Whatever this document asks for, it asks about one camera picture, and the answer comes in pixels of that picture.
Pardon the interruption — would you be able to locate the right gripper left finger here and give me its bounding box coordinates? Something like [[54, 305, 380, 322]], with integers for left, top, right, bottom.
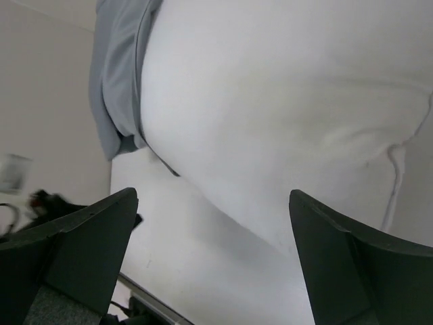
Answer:
[[1, 188, 138, 324]]

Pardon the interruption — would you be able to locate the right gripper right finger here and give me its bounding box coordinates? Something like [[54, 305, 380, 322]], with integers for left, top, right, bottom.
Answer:
[[289, 190, 432, 325]]

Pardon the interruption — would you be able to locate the white pillow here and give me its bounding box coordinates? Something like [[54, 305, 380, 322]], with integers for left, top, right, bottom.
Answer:
[[141, 1, 432, 253]]

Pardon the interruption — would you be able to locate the grey pillowcase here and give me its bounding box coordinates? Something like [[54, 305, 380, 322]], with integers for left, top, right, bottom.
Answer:
[[89, 0, 162, 161]]

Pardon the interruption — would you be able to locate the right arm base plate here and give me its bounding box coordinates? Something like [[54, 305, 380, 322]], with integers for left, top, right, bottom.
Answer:
[[110, 273, 193, 325]]

